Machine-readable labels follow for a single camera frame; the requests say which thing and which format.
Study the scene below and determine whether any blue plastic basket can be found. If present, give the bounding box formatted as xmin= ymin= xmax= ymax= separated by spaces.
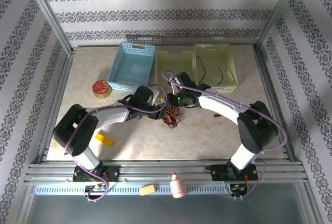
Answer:
xmin=106 ymin=41 xmax=158 ymax=92

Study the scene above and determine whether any low pale yellow plastic basket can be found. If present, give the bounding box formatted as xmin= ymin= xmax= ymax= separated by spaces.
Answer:
xmin=155 ymin=49 xmax=198 ymax=104

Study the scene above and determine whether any tall pale yellow plastic basket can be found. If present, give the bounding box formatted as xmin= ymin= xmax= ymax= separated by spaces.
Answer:
xmin=193 ymin=43 xmax=239 ymax=94

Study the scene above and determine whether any yellow block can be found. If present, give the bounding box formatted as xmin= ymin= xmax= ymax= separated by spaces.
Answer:
xmin=94 ymin=132 xmax=115 ymax=147

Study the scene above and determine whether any pink plastic bottle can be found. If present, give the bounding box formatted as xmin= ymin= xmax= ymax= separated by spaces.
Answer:
xmin=169 ymin=172 xmax=187 ymax=199

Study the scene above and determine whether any tan wooden block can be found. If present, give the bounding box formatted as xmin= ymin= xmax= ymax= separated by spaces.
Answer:
xmin=139 ymin=185 xmax=156 ymax=197

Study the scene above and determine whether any grey metal sheet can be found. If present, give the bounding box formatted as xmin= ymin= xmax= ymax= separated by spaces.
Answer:
xmin=25 ymin=182 xmax=312 ymax=224

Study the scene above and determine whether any small circuit board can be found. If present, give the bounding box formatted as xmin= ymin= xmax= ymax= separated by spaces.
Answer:
xmin=85 ymin=184 xmax=107 ymax=193
xmin=230 ymin=184 xmax=248 ymax=193

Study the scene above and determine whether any wide aluminium frame rail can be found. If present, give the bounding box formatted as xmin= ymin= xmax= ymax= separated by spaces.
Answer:
xmin=24 ymin=159 xmax=309 ymax=183

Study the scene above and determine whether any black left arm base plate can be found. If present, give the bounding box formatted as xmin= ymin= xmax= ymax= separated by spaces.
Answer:
xmin=72 ymin=165 xmax=121 ymax=183

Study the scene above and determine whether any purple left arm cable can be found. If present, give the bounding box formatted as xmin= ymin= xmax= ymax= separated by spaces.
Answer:
xmin=63 ymin=83 xmax=169 ymax=203

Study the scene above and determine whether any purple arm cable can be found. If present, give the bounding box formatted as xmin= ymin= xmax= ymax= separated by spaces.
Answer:
xmin=63 ymin=83 xmax=169 ymax=203
xmin=162 ymin=71 xmax=288 ymax=202

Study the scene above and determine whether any slotted grey cable duct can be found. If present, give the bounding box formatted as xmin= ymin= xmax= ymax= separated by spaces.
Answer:
xmin=34 ymin=184 xmax=251 ymax=195

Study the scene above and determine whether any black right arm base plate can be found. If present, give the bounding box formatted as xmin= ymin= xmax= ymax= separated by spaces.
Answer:
xmin=206 ymin=164 xmax=257 ymax=182

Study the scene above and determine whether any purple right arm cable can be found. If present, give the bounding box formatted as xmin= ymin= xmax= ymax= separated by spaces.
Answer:
xmin=162 ymin=71 xmax=288 ymax=202

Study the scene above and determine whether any aluminium frame post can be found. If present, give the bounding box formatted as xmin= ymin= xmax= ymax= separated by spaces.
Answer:
xmin=22 ymin=0 xmax=76 ymax=56
xmin=255 ymin=0 xmax=306 ymax=51

